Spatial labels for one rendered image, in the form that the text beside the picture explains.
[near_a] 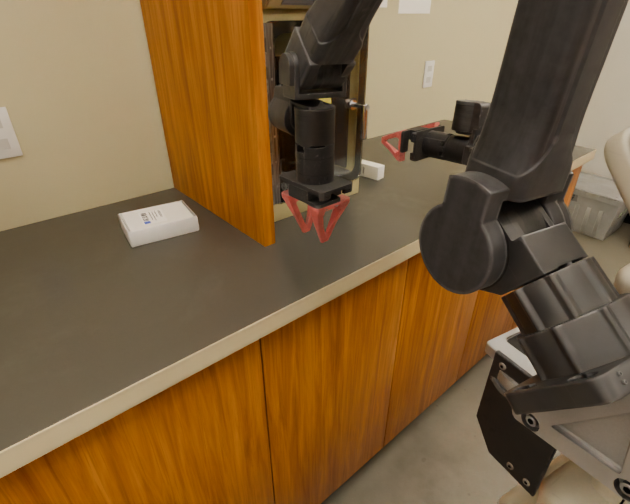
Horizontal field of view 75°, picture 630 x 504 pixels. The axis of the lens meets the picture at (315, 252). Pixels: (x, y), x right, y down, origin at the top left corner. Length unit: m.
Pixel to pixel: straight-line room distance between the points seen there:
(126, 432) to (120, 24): 0.96
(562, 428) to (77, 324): 0.71
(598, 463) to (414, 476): 1.32
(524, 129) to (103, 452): 0.71
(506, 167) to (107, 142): 1.10
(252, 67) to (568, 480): 0.80
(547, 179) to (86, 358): 0.66
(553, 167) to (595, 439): 0.20
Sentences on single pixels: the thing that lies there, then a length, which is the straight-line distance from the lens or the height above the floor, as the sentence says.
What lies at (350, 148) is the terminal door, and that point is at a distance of 1.14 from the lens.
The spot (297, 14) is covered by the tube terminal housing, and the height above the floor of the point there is 1.40.
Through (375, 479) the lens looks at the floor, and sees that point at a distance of 1.64.
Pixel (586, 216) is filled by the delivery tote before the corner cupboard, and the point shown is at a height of 0.14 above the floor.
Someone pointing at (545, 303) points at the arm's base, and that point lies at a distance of 0.34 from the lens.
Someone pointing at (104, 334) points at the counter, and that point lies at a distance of 0.78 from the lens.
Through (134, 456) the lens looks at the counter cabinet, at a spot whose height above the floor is 0.76.
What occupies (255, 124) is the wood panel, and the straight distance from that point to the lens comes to 0.84.
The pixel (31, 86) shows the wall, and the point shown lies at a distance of 1.23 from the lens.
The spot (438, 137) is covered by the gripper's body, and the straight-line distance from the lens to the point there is 0.95.
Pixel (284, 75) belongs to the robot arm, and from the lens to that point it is 0.57.
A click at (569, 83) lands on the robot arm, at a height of 1.36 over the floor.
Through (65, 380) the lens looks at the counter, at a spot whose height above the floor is 0.94.
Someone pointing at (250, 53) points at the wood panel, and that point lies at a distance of 0.83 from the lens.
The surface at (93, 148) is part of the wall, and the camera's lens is 1.28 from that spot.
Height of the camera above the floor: 1.40
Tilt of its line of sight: 30 degrees down
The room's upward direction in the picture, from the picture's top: straight up
